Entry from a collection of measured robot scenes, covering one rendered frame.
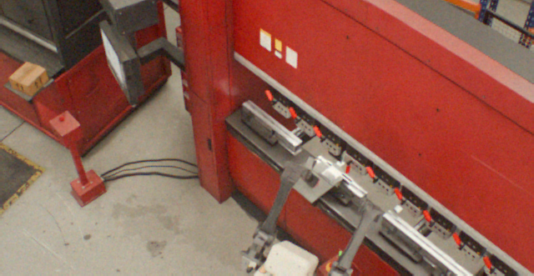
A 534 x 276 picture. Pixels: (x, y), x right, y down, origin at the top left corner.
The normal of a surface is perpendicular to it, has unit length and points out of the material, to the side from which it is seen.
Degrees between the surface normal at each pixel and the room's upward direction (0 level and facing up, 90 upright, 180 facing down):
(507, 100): 90
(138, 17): 90
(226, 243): 0
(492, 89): 90
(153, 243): 0
